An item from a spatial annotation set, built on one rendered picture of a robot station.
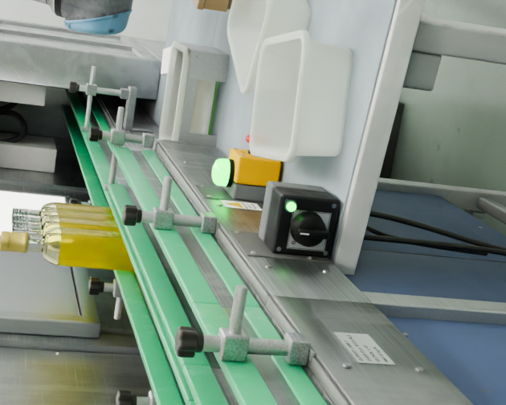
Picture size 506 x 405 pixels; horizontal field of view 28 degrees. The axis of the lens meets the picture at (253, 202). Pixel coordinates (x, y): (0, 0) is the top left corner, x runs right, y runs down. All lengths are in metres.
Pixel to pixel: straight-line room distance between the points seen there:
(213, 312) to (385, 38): 0.40
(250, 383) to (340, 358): 0.10
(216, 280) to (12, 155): 1.80
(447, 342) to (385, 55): 0.35
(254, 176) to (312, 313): 0.51
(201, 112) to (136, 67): 0.81
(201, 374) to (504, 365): 0.33
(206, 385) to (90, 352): 0.66
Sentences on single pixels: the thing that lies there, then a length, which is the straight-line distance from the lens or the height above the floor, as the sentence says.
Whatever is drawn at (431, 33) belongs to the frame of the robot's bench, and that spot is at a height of 0.68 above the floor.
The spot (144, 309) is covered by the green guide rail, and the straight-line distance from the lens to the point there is 1.59.
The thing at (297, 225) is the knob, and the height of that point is 0.81.
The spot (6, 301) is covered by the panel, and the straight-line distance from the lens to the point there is 1.84.
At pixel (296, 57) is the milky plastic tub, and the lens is 1.52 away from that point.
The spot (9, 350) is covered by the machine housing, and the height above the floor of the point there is 1.13.
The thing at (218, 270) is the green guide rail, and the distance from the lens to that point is 1.26.
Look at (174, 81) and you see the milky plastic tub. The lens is 2.18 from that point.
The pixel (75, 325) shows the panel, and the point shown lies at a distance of 1.76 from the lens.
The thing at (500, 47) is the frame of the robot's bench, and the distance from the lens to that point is 1.34.
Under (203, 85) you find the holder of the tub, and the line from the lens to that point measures 2.03.
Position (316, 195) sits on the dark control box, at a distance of 1.31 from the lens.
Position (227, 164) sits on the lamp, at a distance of 1.58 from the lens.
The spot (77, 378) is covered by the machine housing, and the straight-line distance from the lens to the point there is 1.65.
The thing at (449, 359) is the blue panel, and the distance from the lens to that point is 1.11.
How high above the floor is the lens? 1.21
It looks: 15 degrees down
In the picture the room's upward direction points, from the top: 84 degrees counter-clockwise
